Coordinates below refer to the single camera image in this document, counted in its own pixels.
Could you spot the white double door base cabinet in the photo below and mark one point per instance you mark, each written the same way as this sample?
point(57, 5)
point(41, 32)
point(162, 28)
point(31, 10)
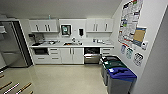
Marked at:
point(72, 56)

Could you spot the steel sink basin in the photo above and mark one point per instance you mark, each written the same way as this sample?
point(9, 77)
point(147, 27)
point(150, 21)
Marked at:
point(71, 44)

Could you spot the stainless steel dishwasher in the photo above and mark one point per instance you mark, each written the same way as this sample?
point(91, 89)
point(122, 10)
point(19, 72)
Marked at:
point(92, 58)

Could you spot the white paper sheet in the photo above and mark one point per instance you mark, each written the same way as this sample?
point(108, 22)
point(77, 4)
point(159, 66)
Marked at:
point(2, 29)

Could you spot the white drawer base cabinet wide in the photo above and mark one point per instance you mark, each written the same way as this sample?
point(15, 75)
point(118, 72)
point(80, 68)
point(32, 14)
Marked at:
point(55, 59)

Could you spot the stainless steel refrigerator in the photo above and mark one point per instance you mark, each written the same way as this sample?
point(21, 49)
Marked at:
point(15, 45)

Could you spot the white wall switch box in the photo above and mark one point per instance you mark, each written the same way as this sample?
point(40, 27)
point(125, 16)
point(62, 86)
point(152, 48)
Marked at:
point(145, 45)

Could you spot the grey bin blue lid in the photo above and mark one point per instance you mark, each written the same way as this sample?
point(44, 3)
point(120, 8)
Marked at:
point(121, 81)

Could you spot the chrome faucet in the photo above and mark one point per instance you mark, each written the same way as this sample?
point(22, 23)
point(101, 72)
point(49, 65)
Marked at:
point(73, 40)

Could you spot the large wall poster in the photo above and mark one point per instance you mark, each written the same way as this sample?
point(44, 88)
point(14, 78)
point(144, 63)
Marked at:
point(128, 20)

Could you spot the steel paper towel dispenser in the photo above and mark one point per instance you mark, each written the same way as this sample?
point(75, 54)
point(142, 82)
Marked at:
point(65, 30)

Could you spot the dish rack with dishes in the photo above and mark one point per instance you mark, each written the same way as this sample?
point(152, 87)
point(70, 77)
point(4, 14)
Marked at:
point(51, 42)

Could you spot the black built-in microwave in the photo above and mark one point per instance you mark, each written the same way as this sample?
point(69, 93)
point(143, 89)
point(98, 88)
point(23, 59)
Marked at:
point(41, 51)

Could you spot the black coffee machine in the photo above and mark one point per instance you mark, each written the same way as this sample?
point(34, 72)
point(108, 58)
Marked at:
point(33, 39)

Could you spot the white drawer base cabinet narrow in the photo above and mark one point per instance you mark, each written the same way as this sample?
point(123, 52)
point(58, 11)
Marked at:
point(106, 51)

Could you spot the grey bin green lid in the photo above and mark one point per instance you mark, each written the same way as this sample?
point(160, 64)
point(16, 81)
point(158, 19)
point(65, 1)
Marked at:
point(113, 64)

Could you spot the blue bottle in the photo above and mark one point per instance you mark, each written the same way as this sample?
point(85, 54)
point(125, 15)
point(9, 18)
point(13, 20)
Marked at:
point(50, 17)

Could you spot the white wall cabinet with bottle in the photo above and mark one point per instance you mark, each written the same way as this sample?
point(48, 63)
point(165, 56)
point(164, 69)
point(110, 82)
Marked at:
point(41, 22)

